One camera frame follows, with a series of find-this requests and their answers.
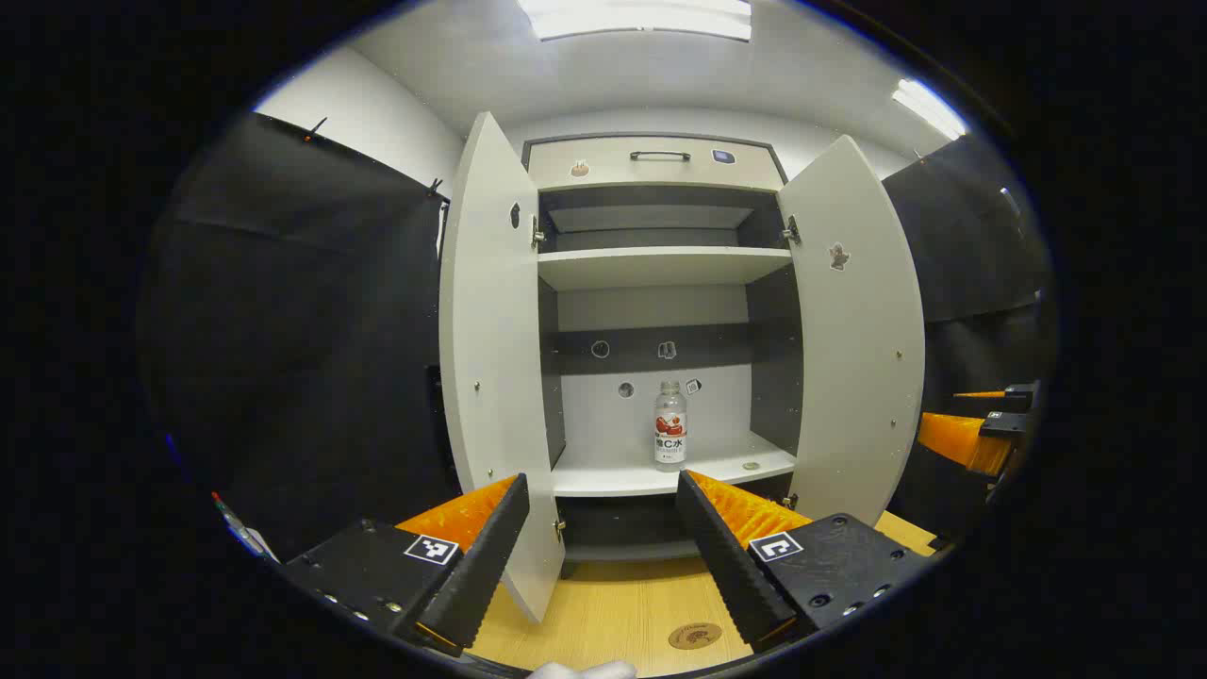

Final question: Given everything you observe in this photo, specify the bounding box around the grey cabinet drawer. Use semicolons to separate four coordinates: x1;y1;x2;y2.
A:
526;137;785;192

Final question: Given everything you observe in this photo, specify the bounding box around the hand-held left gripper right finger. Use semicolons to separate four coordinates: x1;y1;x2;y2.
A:
674;469;936;652

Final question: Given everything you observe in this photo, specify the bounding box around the narrow ceiling light panel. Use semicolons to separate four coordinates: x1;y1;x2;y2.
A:
891;78;968;141

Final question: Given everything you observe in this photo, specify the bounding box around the grey cabinet door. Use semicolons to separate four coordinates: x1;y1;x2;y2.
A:
776;135;927;527
438;111;565;625

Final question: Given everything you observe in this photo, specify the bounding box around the clear plastic bottle red label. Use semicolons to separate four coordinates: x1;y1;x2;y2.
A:
653;380;688;472

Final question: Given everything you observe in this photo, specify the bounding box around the black backdrop cloth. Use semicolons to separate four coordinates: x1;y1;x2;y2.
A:
140;111;1054;567

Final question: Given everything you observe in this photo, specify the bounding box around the white item with coloured markings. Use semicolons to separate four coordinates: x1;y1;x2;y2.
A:
209;490;280;564

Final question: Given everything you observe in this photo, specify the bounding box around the large ceiling light panel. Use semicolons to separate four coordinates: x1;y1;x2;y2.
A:
517;0;752;41

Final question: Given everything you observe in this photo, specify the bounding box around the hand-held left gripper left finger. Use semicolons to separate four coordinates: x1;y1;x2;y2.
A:
281;473;532;658

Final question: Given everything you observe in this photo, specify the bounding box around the round cork coaster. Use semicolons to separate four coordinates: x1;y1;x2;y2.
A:
668;621;723;651

